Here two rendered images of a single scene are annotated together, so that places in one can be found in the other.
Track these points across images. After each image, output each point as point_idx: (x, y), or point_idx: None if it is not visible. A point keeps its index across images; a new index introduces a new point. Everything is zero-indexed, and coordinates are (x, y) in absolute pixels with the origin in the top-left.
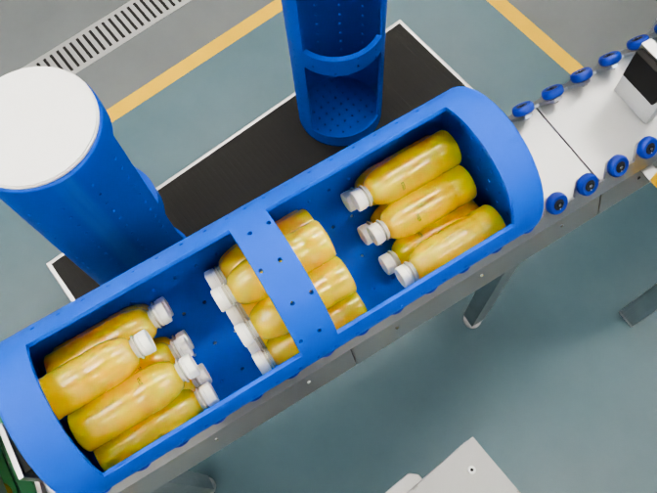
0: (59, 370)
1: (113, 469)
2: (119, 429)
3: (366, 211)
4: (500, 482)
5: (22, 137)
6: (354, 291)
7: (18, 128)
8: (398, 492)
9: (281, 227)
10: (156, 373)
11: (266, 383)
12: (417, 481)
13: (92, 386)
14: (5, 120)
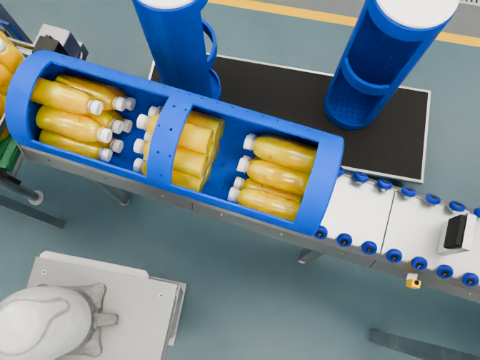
0: (53, 83)
1: (36, 142)
2: (55, 131)
3: None
4: (165, 312)
5: None
6: (198, 176)
7: None
8: (133, 272)
9: (200, 118)
10: (88, 123)
11: (123, 173)
12: (145, 277)
13: (58, 103)
14: None
